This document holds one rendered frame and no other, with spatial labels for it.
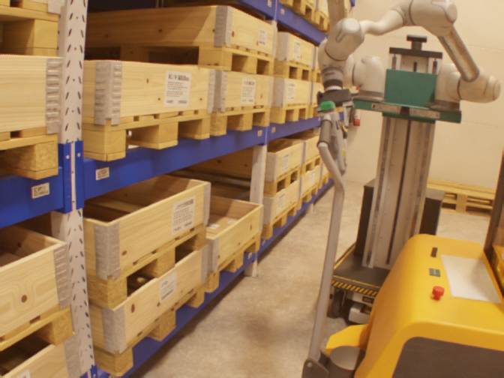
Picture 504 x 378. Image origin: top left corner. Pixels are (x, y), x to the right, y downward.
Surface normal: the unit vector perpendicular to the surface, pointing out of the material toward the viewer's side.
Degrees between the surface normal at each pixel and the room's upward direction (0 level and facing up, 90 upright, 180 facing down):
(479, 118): 90
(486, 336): 90
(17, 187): 90
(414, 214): 90
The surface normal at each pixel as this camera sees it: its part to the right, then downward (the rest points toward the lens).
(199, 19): -0.38, 0.18
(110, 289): 0.39, 0.24
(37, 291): 0.92, 0.15
